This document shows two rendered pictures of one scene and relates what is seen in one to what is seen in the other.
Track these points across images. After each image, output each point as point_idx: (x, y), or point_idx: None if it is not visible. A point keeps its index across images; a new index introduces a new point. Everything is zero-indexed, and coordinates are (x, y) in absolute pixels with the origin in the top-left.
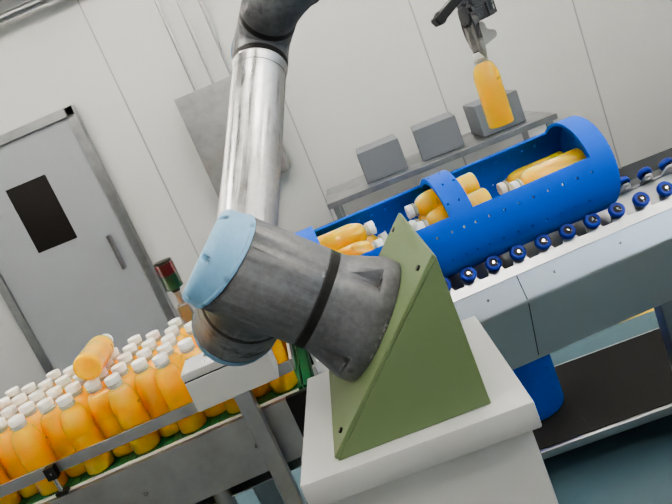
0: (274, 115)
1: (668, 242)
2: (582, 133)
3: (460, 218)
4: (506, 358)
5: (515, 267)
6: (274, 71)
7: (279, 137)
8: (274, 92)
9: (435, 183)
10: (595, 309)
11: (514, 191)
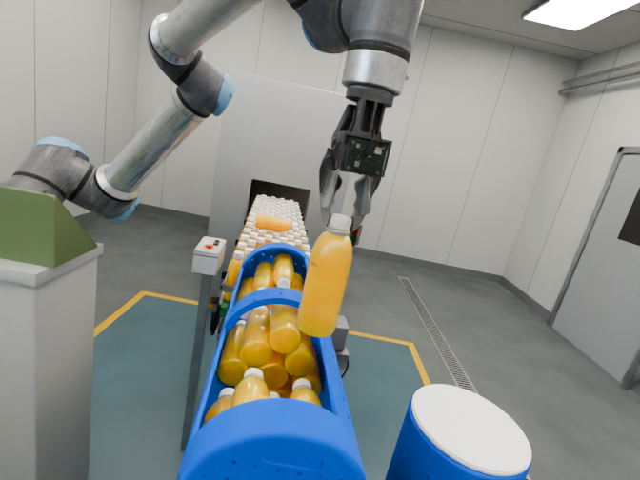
0: (150, 127)
1: None
2: (218, 422)
3: (224, 322)
4: None
5: None
6: (168, 103)
7: (145, 140)
8: (158, 115)
9: (261, 290)
10: None
11: (214, 356)
